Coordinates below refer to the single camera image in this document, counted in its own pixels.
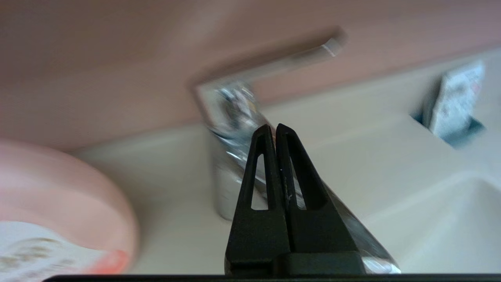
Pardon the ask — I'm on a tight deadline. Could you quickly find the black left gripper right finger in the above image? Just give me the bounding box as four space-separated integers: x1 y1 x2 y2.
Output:
274 123 365 275

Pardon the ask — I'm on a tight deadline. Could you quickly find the chrome faucet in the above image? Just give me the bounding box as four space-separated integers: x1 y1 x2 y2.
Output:
194 29 402 275

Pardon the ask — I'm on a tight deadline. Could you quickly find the beige sink basin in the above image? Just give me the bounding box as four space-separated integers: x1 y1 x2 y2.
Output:
360 172 501 275

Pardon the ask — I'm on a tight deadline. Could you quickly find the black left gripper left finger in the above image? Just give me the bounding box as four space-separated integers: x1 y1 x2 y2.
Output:
225 125 290 275

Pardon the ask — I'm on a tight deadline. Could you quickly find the pink soap pump bottle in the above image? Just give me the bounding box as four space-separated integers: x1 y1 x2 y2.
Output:
0 139 139 275

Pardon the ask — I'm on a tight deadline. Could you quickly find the white printed packet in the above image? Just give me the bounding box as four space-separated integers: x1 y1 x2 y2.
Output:
429 61 486 139

